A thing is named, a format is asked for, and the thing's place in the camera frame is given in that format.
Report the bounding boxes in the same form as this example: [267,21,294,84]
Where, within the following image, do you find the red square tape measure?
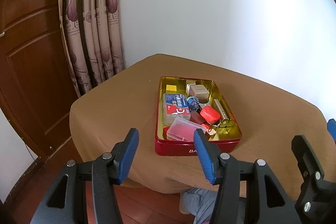
[200,106,221,124]

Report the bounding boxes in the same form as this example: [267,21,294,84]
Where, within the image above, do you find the clear pink plastic box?
[166,117,207,141]

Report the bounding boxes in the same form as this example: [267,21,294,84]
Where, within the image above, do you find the yellow red striped cube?
[166,84,177,93]

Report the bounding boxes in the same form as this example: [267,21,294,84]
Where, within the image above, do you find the beige floral curtain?
[58,0,125,96]

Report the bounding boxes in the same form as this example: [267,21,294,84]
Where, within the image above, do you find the person's grey trousers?
[179,188,217,223]

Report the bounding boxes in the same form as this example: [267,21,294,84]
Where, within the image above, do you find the black white zigzag block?
[186,80,197,96]

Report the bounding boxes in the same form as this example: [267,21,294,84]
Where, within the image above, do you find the beige small box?
[189,85,210,103]

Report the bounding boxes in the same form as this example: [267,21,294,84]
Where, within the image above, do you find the silver metal clamp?
[207,119,236,136]

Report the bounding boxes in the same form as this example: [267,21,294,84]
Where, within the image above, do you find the gold rectangular lipstick case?
[213,99,229,120]

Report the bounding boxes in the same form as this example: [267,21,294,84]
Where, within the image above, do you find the red rectangular block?
[163,123,210,141]

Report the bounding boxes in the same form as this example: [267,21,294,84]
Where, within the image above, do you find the red gold tin box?
[155,76,242,156]

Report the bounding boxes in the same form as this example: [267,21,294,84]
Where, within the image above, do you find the clear box blue red label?
[163,93,191,126]

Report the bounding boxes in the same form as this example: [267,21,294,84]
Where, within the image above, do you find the blue oval case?
[187,96,200,112]

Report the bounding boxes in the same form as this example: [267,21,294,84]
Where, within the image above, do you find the brown wooden door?
[1,0,77,158]

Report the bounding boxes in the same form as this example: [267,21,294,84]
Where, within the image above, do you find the gold maroon lipstick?
[190,103,210,124]

